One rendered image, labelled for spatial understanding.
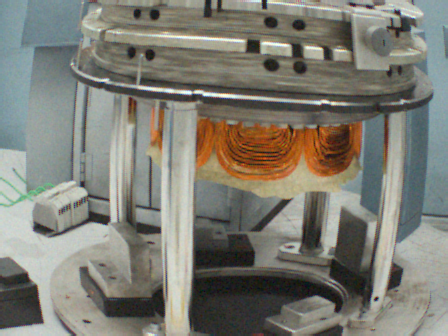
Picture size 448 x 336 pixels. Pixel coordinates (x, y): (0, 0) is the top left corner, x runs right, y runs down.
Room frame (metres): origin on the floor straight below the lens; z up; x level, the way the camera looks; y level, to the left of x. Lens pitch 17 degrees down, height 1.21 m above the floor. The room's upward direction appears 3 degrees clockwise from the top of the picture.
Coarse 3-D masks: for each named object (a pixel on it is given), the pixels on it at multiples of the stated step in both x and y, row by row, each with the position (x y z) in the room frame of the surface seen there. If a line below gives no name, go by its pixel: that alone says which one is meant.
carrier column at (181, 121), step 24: (168, 120) 0.83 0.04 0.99; (192, 120) 0.83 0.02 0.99; (168, 144) 0.83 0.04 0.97; (192, 144) 0.83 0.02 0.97; (168, 168) 0.83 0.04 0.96; (192, 168) 0.83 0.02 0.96; (168, 192) 0.83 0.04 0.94; (192, 192) 0.83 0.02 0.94; (168, 216) 0.83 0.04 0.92; (192, 216) 0.83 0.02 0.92; (168, 240) 0.83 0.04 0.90; (192, 240) 0.83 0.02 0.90; (168, 264) 0.83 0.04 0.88; (192, 264) 0.83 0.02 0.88; (168, 288) 0.83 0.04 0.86; (192, 288) 0.83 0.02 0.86; (168, 312) 0.83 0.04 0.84; (192, 312) 0.83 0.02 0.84
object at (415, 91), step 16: (80, 64) 0.91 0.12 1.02; (96, 64) 0.90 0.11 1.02; (112, 80) 0.84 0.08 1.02; (128, 80) 0.83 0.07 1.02; (144, 80) 0.83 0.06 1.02; (416, 80) 0.93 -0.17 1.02; (256, 96) 0.79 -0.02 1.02; (272, 96) 0.79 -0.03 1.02; (304, 96) 0.80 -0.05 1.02; (320, 96) 0.81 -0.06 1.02; (336, 96) 0.81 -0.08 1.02; (352, 96) 0.82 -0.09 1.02; (368, 96) 0.83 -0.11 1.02; (384, 96) 0.84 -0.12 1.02; (400, 96) 0.85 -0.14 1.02; (416, 96) 0.86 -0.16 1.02
